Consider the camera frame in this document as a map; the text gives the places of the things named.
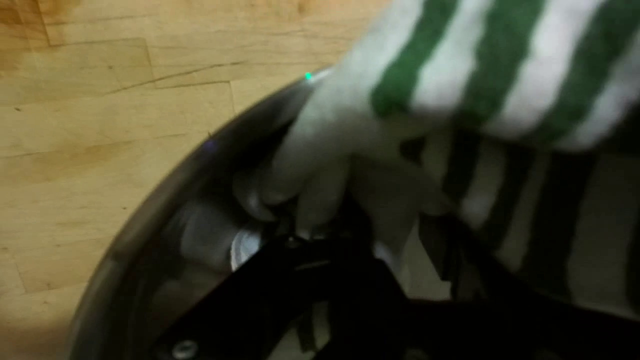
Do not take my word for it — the small silver bowl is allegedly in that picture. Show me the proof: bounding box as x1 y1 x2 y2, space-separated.
66 68 640 360

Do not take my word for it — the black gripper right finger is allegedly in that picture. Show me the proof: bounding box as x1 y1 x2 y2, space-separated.
427 219 640 360

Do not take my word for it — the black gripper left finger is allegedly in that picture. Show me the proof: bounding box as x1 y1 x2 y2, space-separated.
148 234 400 360

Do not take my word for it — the white green striped towel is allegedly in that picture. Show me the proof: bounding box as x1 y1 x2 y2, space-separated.
249 0 640 319

